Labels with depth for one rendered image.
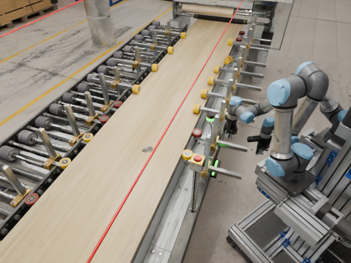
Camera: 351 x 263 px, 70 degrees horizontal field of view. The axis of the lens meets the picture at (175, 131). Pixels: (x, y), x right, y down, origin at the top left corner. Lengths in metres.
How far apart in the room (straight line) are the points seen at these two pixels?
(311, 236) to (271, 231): 0.84
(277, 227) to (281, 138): 1.23
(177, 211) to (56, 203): 0.81
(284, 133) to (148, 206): 0.89
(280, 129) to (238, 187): 1.59
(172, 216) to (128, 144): 0.62
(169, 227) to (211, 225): 0.80
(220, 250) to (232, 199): 0.55
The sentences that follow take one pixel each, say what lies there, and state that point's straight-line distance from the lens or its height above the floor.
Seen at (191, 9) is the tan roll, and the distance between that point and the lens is 4.33.
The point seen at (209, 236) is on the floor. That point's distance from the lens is 2.53.
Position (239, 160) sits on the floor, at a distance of 3.11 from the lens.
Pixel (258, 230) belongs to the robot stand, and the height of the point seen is 0.21.
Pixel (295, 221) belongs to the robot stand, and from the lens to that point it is 1.65.
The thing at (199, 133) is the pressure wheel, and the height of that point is 0.91.
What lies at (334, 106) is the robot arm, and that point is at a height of 1.27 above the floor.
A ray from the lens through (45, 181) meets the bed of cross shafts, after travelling 2.03.
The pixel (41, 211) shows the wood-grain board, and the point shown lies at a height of 0.90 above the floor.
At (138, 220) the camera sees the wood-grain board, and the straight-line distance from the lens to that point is 1.58.
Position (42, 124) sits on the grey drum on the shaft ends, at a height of 0.83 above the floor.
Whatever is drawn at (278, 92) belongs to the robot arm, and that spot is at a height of 1.62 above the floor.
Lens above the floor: 2.28
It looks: 42 degrees down
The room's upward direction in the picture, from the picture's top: straight up
